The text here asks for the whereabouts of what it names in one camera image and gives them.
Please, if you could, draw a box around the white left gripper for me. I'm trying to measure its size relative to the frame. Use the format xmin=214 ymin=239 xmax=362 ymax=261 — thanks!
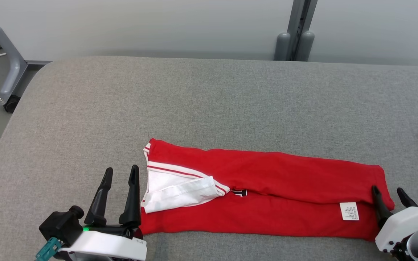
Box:
xmin=58 ymin=165 xmax=148 ymax=261

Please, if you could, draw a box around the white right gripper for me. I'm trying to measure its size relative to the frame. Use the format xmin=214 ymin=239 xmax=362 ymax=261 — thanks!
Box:
xmin=372 ymin=185 xmax=418 ymax=260

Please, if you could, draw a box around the red jersey with white sleeves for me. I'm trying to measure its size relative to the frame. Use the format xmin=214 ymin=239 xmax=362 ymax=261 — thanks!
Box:
xmin=138 ymin=138 xmax=395 ymax=241

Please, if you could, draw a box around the grey metal desk leg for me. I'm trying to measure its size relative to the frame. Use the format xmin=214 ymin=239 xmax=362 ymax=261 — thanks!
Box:
xmin=0 ymin=4 xmax=52 ymax=106

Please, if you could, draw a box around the black cable with teal plug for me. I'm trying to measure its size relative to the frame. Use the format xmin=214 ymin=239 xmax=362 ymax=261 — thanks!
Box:
xmin=36 ymin=237 xmax=62 ymax=261

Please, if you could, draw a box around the grey rounded post foot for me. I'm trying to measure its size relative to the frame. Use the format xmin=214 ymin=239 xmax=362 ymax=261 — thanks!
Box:
xmin=296 ymin=31 xmax=315 ymax=61
xmin=274 ymin=33 xmax=291 ymax=61

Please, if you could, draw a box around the grey metal partition post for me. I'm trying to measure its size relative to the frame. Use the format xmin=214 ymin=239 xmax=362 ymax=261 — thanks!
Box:
xmin=288 ymin=0 xmax=318 ymax=61

